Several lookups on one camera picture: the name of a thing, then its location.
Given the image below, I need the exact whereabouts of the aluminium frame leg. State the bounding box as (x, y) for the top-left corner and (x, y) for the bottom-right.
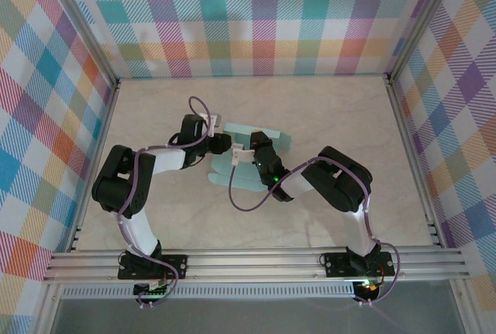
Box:
(451, 283), (477, 334)
(33, 283), (65, 334)

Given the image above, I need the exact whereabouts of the slotted grey cable duct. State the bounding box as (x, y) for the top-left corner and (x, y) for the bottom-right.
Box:
(61, 285), (357, 299)

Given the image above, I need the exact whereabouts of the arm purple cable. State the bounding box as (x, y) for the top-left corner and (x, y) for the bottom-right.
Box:
(228, 155), (406, 308)
(115, 95), (215, 309)

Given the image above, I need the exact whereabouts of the light teal cloth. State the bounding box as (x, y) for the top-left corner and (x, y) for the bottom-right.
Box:
(208, 122), (293, 192)

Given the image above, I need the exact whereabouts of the aluminium side rail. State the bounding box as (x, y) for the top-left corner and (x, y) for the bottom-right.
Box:
(67, 77), (122, 253)
(384, 73), (445, 250)

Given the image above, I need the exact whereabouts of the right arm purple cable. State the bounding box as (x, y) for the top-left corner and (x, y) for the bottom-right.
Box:
(228, 155), (406, 308)

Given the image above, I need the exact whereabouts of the long aluminium base rail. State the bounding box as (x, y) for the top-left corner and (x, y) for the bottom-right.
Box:
(41, 246), (472, 285)

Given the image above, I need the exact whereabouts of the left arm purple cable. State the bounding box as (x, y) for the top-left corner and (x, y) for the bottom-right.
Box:
(115, 95), (215, 309)

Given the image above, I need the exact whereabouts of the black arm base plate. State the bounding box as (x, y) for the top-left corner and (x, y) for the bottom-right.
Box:
(118, 254), (188, 281)
(323, 251), (395, 277)

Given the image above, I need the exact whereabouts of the aluminium upright post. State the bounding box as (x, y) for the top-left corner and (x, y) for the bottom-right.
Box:
(36, 0), (119, 87)
(387, 0), (464, 83)

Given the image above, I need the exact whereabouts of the small controller circuit board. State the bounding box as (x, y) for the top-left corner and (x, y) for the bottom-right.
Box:
(133, 277), (171, 298)
(354, 277), (383, 296)

